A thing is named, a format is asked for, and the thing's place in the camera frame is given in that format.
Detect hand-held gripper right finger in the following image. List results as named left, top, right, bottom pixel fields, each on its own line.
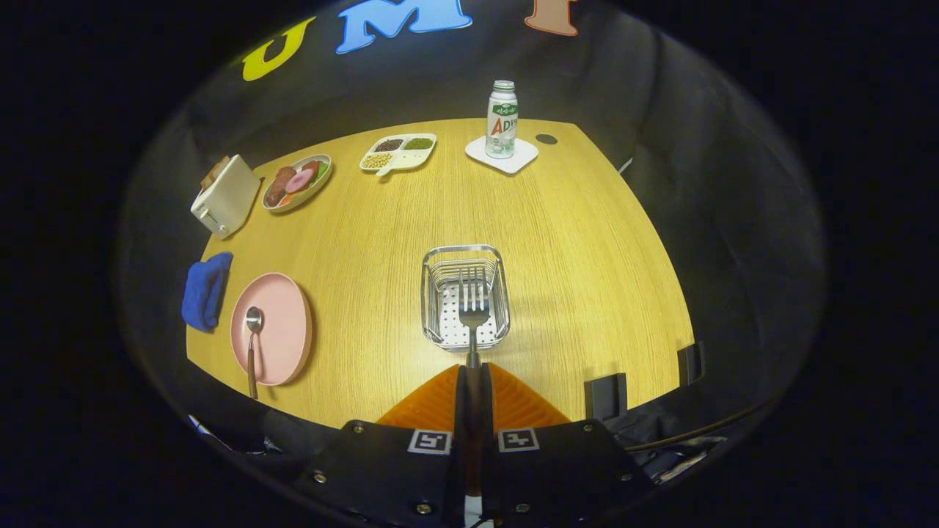
left=481, top=363, right=654, bottom=528

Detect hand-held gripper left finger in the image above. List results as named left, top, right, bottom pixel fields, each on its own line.
left=290, top=363, right=470, bottom=528

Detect wooden handled fork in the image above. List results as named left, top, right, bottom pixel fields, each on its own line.
left=458, top=267, right=491, bottom=499

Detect wooden handled spoon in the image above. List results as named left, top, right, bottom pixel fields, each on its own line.
left=244, top=306, right=264, bottom=400

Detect black table clamp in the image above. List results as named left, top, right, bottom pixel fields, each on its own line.
left=584, top=373, right=629, bottom=421
left=677, top=341, right=705, bottom=386

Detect pink plate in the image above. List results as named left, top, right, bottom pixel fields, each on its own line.
left=230, top=272, right=313, bottom=387

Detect blue cloth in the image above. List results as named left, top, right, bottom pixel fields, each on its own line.
left=181, top=252, right=234, bottom=333

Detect oval plate of food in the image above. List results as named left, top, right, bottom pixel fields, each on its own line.
left=261, top=153, right=333, bottom=213

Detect brown sausage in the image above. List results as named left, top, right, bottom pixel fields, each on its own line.
left=266, top=166, right=296, bottom=207

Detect white square coaster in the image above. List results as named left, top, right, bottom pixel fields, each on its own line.
left=465, top=136, right=539, bottom=175

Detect white divided dish with beans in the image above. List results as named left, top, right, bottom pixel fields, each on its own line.
left=359, top=133, right=438, bottom=177

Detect white toaster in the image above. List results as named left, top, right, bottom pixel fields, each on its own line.
left=191, top=154, right=262, bottom=241

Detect toast slices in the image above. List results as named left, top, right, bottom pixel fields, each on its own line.
left=200, top=155, right=230, bottom=190

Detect white green drink bottle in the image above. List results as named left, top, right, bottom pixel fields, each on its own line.
left=485, top=80, right=519, bottom=160

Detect black backdrop cloth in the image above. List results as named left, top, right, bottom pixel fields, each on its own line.
left=110, top=0, right=830, bottom=470

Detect metal wire cutlery basket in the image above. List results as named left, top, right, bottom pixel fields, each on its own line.
left=420, top=244, right=511, bottom=353

